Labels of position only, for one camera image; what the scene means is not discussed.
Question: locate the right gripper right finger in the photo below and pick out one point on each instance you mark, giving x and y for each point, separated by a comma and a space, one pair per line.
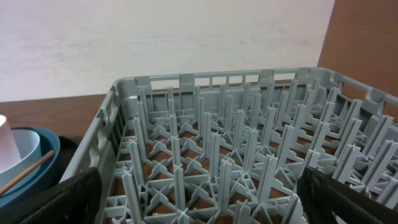
323, 199

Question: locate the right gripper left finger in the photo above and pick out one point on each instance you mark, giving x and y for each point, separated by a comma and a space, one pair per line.
75, 200

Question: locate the grey plastic dishwasher rack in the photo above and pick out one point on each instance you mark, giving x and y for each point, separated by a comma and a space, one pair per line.
231, 146

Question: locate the brown plastic serving tray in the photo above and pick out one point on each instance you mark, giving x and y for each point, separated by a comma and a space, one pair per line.
68, 148

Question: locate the dark blue plate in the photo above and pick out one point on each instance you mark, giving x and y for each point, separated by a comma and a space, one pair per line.
43, 177

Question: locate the light blue bowl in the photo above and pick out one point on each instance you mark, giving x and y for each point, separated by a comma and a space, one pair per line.
28, 144

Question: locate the pink paper cup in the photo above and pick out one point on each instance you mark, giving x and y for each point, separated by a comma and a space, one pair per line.
9, 150

